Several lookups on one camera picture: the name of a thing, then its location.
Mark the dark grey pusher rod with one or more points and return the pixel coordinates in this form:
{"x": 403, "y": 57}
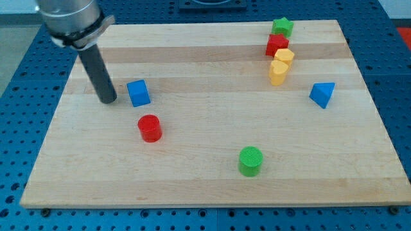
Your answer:
{"x": 97, "y": 72}

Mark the blue cube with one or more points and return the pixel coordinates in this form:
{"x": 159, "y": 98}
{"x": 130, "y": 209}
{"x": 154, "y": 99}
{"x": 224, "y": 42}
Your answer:
{"x": 138, "y": 93}

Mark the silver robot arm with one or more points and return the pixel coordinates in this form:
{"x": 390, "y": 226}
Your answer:
{"x": 78, "y": 24}

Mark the yellow heart block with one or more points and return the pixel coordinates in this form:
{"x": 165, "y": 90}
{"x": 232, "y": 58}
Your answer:
{"x": 277, "y": 72}

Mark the red cylinder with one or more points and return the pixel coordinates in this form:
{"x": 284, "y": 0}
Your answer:
{"x": 150, "y": 128}

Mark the wooden board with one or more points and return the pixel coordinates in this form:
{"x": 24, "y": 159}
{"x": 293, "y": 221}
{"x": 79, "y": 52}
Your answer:
{"x": 209, "y": 87}

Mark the red star block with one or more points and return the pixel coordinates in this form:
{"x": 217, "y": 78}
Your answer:
{"x": 276, "y": 42}

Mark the green cylinder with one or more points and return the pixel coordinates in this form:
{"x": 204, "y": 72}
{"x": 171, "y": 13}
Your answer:
{"x": 250, "y": 161}

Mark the green star block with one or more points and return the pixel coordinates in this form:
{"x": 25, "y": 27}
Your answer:
{"x": 282, "y": 26}

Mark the yellow hexagon block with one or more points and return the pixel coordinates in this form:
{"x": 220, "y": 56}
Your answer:
{"x": 284, "y": 55}

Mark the blue triangular prism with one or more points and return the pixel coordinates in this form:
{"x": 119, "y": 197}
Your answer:
{"x": 321, "y": 93}

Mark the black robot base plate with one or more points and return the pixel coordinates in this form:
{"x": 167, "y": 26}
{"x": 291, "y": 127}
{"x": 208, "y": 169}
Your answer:
{"x": 212, "y": 4}

